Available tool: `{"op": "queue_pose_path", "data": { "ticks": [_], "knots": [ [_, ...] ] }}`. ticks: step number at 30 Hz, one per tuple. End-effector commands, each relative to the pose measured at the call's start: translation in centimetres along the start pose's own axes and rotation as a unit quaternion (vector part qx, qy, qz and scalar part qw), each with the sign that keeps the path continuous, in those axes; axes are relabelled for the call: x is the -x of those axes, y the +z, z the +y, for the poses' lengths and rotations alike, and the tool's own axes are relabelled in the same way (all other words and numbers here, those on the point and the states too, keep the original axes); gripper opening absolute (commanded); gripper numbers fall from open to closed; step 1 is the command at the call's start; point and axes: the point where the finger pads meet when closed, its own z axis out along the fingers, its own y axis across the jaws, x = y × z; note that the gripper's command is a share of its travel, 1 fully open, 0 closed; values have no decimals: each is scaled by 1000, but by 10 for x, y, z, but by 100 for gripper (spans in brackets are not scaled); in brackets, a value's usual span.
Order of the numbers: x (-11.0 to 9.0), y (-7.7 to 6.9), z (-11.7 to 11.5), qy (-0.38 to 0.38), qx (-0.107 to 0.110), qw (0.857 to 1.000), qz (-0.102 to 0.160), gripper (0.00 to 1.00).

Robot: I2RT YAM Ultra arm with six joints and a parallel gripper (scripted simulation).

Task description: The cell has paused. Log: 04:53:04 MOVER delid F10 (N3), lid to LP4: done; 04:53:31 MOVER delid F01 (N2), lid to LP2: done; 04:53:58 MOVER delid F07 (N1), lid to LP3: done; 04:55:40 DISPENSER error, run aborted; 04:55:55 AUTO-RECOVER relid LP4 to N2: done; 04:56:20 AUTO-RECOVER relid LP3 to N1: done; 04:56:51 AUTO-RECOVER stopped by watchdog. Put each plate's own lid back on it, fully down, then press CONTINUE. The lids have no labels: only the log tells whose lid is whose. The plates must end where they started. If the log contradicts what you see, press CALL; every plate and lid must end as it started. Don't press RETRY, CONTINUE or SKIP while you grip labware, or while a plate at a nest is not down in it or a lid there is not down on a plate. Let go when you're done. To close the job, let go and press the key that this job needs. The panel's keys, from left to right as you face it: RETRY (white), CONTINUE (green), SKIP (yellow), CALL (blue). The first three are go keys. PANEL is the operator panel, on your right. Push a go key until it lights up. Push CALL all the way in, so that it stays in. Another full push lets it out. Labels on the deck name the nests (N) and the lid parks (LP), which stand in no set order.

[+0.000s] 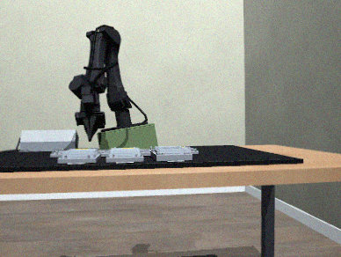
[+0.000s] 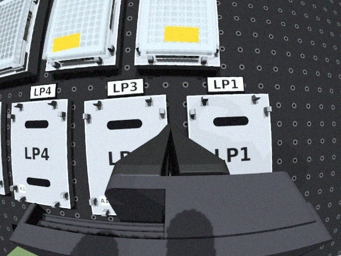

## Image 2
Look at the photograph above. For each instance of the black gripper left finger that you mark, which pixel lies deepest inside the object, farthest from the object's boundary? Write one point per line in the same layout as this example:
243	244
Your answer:
153	157

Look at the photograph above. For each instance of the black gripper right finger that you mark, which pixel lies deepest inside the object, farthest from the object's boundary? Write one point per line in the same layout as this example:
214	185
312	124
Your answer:
191	159

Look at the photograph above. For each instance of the dark grey perforated base plate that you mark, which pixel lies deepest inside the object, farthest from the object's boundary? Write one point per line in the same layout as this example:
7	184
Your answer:
288	49

